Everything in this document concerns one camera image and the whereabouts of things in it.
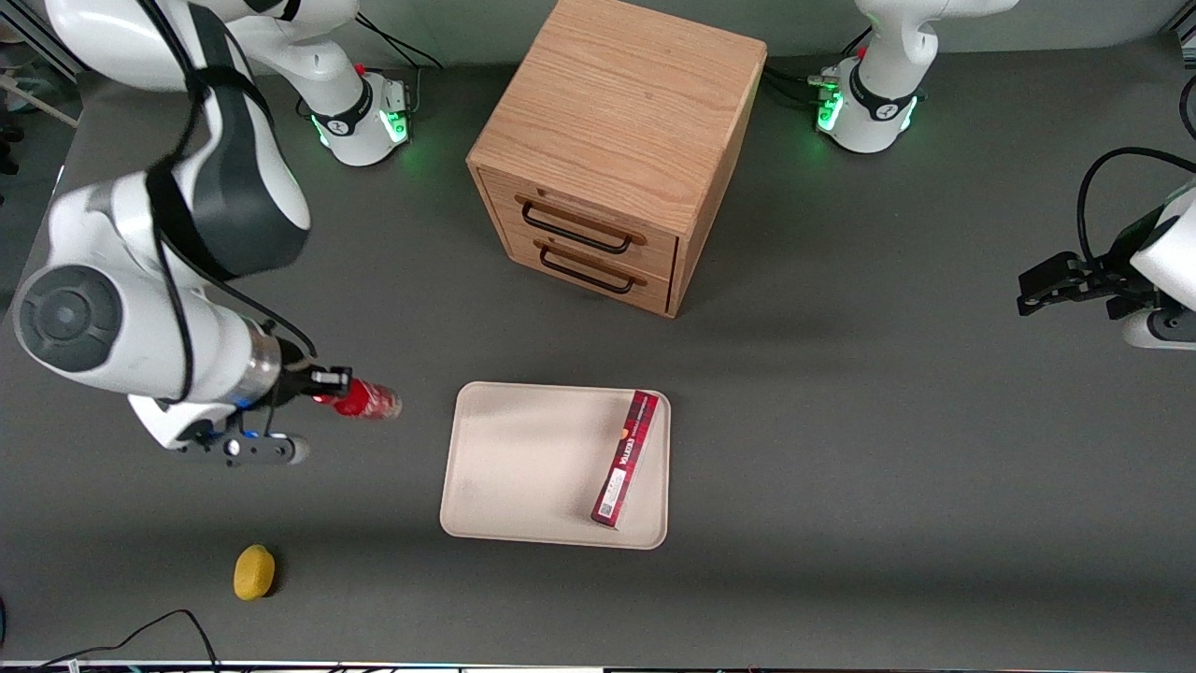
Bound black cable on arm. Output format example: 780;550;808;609
140;0;319;405
1077;147;1196;274

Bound lower wooden drawer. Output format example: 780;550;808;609
505;224;676;315

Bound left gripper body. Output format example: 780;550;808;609
1084;252;1196;351

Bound black drawer handle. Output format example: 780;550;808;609
534;238;648;295
520;199;648;255

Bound black upper drawer handle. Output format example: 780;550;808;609
520;199;648;255

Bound white rectangular tray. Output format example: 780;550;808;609
439;380;672;551

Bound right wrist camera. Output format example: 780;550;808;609
178;432;311;467

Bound wooden drawer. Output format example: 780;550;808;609
479;171;681;281
505;224;676;315

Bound black cables at arm base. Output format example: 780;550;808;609
762;28;875;106
353;11;445;118

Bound black cable on table edge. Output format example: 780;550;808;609
0;609;221;673

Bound wooden drawer cabinet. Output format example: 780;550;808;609
465;0;769;319

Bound yellow lemon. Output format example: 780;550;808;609
233;545;277;601

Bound long red cardboard box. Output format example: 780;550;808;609
590;390;661;530

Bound metal frame beside table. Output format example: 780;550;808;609
0;0;87;179

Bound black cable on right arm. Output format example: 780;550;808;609
140;0;319;405

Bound black lower drawer handle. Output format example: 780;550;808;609
534;238;648;295

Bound red soda can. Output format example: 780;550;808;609
322;377;403;421

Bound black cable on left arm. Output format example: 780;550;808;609
1077;147;1196;274

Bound black cables at right arm base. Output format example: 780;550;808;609
353;11;445;118

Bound black cables at left arm base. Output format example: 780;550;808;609
762;28;875;106

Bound upper wooden drawer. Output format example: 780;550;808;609
479;171;681;281

